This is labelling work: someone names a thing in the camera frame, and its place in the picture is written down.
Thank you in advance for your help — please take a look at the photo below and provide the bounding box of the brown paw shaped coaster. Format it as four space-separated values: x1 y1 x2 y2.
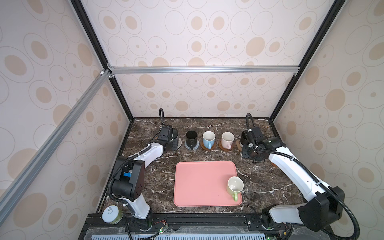
236 140 243 152

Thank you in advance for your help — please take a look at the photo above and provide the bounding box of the black mug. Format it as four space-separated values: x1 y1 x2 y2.
240 131 249 148
186 131 198 147

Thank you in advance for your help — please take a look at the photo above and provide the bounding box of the blue grey round coaster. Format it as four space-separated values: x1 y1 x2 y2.
184 141 200 151

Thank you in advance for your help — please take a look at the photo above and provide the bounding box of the white pink mug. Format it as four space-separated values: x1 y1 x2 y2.
221 132 235 149

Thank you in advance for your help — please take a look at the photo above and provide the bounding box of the light green mug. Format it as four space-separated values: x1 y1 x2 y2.
227 177 244 202

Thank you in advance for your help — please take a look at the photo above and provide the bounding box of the blue mug white inside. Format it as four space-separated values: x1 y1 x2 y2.
203 131 216 150

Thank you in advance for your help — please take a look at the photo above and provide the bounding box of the light grey woven coaster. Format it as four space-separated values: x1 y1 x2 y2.
177 139 182 149

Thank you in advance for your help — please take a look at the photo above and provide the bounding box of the grey mug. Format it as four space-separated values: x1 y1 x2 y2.
173 129 179 140

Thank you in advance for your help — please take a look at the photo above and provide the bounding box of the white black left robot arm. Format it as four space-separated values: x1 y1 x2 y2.
107 109 181 228

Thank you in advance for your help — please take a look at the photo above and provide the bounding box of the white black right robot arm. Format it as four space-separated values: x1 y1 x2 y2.
242 113 361 240

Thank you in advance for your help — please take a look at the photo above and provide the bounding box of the pink rectangular tray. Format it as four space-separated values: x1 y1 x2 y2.
174 161 244 207

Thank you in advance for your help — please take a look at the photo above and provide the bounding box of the horizontal aluminium bar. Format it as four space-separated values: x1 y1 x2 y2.
102 65 300 76

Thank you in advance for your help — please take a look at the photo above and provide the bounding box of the diagonal aluminium bar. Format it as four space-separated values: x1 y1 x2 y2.
1 69 112 224

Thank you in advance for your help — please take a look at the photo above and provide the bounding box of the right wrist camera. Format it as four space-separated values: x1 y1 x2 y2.
245 127 267 147

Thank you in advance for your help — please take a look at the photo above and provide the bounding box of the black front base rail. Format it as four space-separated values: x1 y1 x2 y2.
78 213 330 240

